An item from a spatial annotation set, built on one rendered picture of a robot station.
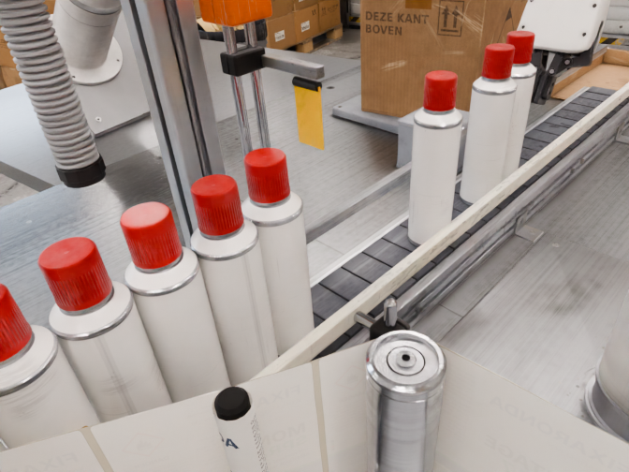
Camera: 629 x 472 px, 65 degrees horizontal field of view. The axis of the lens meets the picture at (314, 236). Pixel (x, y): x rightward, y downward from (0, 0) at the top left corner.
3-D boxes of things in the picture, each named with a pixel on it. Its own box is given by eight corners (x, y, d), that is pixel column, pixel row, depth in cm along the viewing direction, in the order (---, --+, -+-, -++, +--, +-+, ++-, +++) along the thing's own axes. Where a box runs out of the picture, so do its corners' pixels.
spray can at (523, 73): (504, 190, 70) (532, 40, 59) (472, 180, 73) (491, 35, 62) (522, 176, 73) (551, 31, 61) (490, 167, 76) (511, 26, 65)
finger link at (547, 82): (548, 53, 69) (532, 103, 71) (571, 57, 67) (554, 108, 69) (555, 56, 71) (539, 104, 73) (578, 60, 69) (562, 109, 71)
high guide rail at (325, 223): (73, 397, 37) (66, 386, 37) (66, 389, 38) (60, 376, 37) (607, 51, 97) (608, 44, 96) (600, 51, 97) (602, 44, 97)
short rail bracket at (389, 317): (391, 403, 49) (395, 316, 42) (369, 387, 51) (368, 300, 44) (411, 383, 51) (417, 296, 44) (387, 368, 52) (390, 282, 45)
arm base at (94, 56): (69, 96, 108) (83, 40, 94) (10, 28, 107) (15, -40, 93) (138, 69, 121) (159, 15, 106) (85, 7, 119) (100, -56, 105)
